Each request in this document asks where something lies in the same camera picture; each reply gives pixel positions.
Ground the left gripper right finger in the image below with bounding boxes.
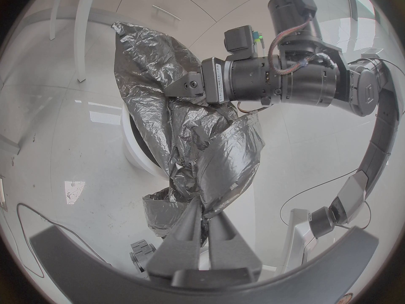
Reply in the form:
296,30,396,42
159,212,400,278
207,212,262,280

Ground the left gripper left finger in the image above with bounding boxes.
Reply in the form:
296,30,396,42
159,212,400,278
147,198,204,280

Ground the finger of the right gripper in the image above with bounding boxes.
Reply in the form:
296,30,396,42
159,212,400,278
163,71,205,98

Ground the black plastic bag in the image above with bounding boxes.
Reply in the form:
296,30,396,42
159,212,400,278
111,21,266,239

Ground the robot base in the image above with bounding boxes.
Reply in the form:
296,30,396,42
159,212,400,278
129,208,318,273

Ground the white trash bin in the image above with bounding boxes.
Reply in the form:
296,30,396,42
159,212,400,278
121,105,172,178

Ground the white table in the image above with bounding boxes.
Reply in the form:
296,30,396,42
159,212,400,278
17,0,99,82

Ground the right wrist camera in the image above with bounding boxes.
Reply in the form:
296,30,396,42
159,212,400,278
224,25,265,60

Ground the black cable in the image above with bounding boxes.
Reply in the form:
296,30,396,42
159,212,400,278
16,203,112,278
280,169,371,231

